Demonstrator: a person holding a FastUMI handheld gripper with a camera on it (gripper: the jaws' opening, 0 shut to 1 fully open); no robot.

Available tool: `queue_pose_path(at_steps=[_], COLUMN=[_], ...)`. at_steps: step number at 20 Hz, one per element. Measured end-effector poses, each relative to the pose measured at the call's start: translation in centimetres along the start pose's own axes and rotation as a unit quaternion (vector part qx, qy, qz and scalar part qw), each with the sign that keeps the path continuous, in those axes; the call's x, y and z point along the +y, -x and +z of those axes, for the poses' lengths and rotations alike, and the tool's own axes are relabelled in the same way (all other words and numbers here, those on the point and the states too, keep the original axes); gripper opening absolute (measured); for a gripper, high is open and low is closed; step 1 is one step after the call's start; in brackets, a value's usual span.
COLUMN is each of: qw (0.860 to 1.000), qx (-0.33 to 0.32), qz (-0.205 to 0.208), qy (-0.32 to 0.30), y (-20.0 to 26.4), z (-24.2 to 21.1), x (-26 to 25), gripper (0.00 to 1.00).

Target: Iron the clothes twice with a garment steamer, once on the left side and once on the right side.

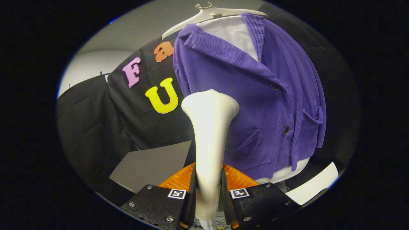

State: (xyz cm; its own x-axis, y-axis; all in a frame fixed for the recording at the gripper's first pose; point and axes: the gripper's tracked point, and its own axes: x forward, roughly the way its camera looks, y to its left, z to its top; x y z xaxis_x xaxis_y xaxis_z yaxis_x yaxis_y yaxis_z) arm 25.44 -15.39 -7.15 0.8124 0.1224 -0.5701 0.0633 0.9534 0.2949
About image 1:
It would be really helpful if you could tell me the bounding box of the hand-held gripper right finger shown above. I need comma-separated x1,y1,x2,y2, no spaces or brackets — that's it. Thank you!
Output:
221,164,302,229

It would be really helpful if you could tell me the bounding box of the white flat board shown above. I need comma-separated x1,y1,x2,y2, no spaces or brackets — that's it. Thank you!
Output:
286,161,339,206

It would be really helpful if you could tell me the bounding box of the white garment steamer head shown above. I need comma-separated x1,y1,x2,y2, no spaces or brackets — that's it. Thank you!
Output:
181,89,240,221

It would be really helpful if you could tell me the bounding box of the black backdrop cloth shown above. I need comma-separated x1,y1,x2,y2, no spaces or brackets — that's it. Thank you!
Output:
57,3,360,206

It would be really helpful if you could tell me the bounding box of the grey cabinet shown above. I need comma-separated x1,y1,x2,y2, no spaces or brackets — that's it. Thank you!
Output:
109,141,192,194

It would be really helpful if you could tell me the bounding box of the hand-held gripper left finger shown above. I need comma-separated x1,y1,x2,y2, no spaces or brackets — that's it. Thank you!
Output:
120,163,197,230

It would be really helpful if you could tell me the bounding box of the white clothes hanger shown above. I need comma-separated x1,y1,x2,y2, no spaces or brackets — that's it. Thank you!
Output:
161,2,268,40

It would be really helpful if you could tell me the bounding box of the purple corduroy jacket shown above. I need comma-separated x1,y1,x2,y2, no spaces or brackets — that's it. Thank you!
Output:
173,13,327,180

